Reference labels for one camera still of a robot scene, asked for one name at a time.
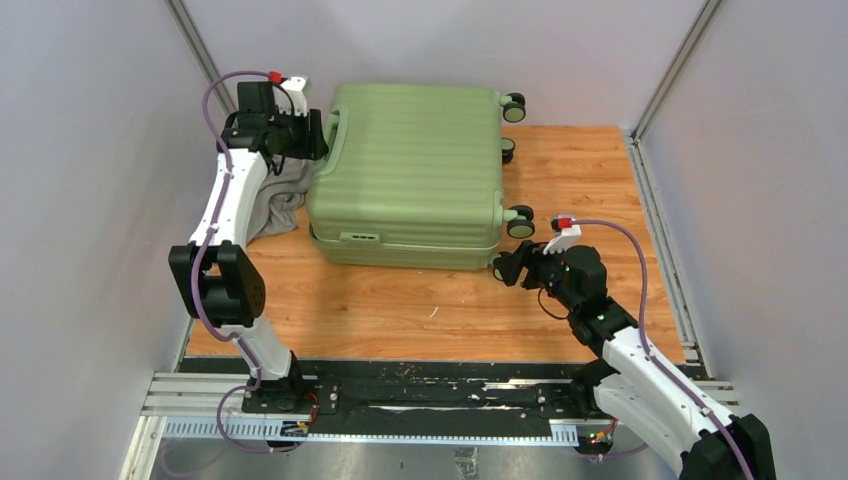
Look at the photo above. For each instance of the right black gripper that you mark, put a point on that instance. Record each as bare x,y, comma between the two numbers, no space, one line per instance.
512,265

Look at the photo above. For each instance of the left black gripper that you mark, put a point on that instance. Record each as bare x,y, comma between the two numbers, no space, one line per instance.
313,145

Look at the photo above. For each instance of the green suitcase wheel lid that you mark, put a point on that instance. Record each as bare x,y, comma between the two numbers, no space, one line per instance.
520,224

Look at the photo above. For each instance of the green suitcase blue lining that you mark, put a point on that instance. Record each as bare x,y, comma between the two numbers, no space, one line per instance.
413,177

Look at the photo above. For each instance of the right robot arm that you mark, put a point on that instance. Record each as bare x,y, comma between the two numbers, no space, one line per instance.
697,436

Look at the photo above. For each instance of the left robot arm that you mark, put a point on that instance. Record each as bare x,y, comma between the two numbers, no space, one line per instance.
217,281

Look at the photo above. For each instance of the crumpled grey-green cloth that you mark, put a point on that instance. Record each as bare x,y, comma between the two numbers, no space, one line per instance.
278,198

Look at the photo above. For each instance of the green suitcase wheel middle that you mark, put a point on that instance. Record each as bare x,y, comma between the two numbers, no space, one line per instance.
508,147

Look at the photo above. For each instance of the green suitcase wheel rear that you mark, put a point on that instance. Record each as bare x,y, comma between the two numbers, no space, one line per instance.
513,107

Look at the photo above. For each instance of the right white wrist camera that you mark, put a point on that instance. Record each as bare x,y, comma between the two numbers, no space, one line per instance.
566,232

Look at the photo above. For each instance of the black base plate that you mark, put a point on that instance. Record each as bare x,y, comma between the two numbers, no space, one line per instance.
429,398

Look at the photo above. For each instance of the aluminium frame rail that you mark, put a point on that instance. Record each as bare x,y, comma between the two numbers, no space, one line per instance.
201,404

